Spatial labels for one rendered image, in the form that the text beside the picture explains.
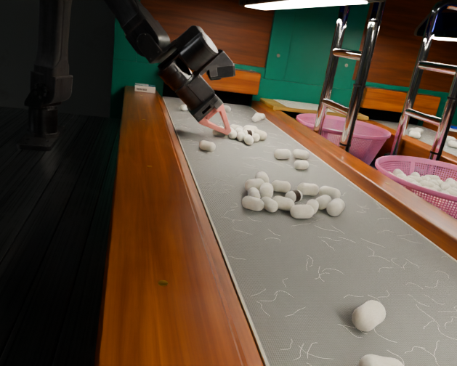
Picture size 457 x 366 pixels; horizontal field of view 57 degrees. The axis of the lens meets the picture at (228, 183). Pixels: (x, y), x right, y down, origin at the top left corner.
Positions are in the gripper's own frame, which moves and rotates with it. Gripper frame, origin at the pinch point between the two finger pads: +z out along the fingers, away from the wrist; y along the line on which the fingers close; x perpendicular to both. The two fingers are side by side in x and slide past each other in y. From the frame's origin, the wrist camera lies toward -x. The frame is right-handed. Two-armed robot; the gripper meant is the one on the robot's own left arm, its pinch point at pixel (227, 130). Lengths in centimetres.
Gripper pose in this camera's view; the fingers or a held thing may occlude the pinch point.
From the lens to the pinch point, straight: 97.1
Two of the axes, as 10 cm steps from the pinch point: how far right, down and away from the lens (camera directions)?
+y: -2.2, -3.6, 9.1
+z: 6.3, 6.5, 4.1
